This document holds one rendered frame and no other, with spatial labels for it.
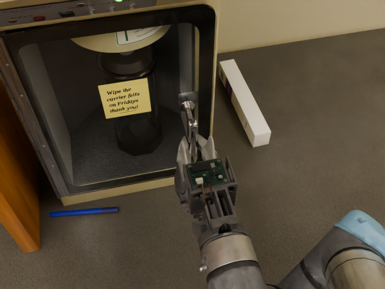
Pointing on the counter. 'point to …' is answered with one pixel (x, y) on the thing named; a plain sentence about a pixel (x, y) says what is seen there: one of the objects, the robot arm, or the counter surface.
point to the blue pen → (83, 211)
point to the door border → (44, 153)
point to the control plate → (46, 10)
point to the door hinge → (27, 131)
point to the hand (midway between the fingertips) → (192, 144)
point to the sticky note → (125, 98)
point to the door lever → (187, 106)
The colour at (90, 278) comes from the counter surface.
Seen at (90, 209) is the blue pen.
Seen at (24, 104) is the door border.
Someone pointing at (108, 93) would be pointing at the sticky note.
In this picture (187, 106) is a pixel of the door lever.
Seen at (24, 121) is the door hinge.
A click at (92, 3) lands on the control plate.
